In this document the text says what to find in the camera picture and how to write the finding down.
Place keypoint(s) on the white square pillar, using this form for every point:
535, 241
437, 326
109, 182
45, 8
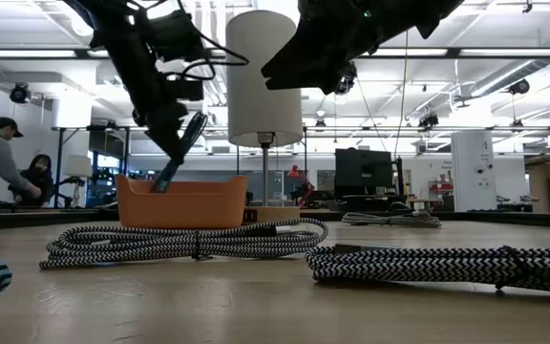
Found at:
473, 167

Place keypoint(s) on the white shade wooden base lamp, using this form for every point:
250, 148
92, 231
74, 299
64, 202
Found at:
260, 71

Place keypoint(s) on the black computer monitor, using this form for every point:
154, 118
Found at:
363, 172

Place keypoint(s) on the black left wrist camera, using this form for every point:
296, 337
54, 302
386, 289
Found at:
186, 90

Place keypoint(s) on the red desk lamp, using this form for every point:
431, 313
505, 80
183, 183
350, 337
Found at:
299, 174

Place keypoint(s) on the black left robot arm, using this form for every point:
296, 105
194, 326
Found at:
132, 52

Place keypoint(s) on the small white shade lamp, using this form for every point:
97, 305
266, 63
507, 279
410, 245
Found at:
78, 166

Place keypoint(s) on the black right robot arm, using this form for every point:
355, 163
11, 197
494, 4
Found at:
413, 14

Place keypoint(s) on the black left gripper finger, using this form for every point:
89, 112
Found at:
182, 141
167, 143

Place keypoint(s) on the red shelf unit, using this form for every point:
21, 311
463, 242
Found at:
439, 187

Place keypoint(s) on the black overhead light beam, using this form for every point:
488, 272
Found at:
452, 52

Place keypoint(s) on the silver ventilation duct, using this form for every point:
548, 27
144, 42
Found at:
518, 71

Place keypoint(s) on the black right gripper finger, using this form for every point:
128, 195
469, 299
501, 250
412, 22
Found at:
308, 81
299, 57

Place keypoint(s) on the black hanging spotlight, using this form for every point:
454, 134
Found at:
347, 82
19, 93
428, 120
519, 87

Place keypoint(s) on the orange plastic bin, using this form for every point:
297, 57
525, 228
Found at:
184, 205

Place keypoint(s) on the black tall metal frame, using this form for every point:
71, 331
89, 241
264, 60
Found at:
59, 167

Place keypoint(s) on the black metal table frame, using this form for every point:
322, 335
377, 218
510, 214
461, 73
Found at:
494, 219

